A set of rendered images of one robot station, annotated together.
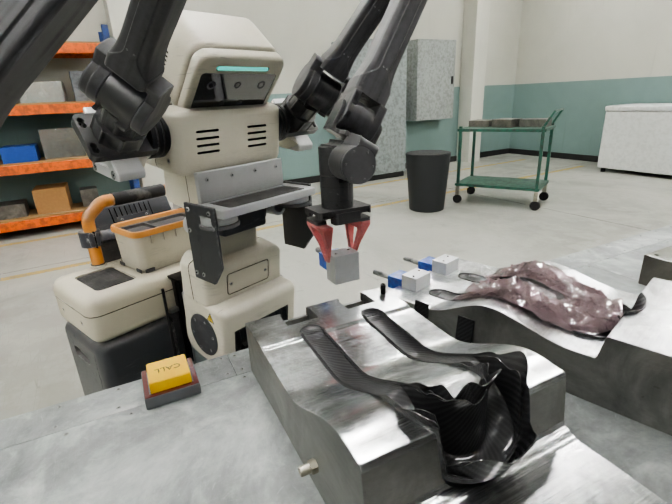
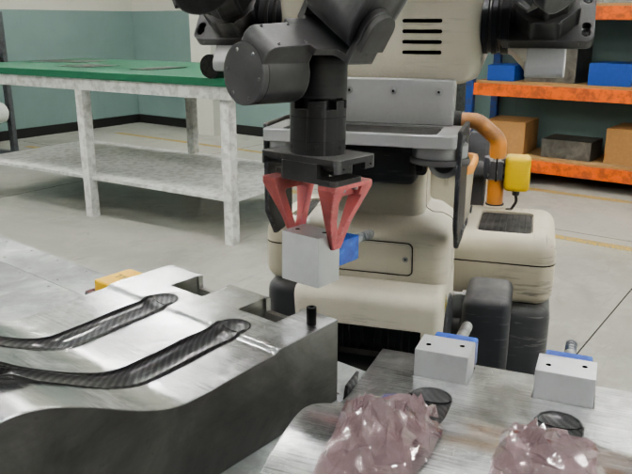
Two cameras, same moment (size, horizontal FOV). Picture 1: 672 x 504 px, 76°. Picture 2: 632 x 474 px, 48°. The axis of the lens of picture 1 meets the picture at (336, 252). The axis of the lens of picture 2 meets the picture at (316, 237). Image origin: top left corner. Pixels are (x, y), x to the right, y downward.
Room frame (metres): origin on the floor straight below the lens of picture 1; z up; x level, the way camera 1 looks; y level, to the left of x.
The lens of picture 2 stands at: (0.44, -0.66, 1.17)
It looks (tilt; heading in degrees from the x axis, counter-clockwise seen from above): 17 degrees down; 66
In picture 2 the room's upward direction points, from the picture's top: straight up
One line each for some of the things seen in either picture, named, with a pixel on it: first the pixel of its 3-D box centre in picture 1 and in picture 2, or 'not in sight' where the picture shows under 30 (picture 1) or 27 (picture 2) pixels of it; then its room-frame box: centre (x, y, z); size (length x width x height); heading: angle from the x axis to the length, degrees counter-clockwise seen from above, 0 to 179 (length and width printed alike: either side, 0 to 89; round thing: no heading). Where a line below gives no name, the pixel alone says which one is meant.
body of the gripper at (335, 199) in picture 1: (337, 195); (318, 134); (0.74, -0.01, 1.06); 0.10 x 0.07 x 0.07; 117
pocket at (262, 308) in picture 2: (355, 309); (272, 325); (0.67, -0.03, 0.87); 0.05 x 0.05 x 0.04; 26
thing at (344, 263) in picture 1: (331, 258); (338, 244); (0.77, 0.01, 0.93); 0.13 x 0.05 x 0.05; 26
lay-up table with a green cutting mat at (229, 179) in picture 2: not in sight; (141, 126); (1.31, 4.12, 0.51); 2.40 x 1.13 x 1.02; 124
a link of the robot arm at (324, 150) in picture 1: (336, 160); (314, 72); (0.73, -0.01, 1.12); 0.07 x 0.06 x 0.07; 21
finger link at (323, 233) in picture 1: (332, 235); (307, 199); (0.73, 0.00, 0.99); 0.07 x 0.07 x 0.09; 27
